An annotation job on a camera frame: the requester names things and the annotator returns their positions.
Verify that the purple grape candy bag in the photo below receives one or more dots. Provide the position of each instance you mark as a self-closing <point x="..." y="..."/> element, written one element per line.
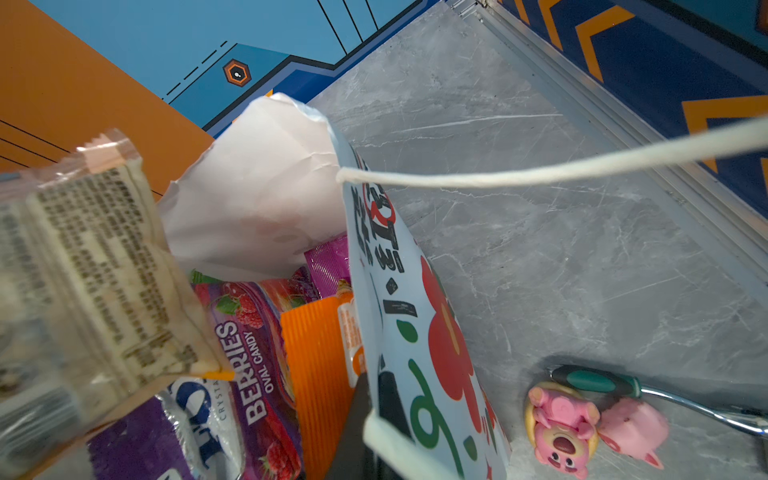
<point x="328" y="265"/>

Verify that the orange Fox's fruits candy bag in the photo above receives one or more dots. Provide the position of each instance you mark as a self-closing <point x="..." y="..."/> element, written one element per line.
<point x="325" y="357"/>

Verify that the white floral paper bag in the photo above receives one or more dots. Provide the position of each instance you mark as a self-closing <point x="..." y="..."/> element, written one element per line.
<point x="462" y="297"/>

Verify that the clear orange cracker packet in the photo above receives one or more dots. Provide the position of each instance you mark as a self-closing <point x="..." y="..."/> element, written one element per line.
<point x="96" y="314"/>

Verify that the purple white snack packet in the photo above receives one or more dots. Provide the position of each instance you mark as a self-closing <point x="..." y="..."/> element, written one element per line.
<point x="212" y="429"/>

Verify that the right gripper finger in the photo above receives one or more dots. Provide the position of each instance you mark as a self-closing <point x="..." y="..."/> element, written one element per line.
<point x="353" y="460"/>

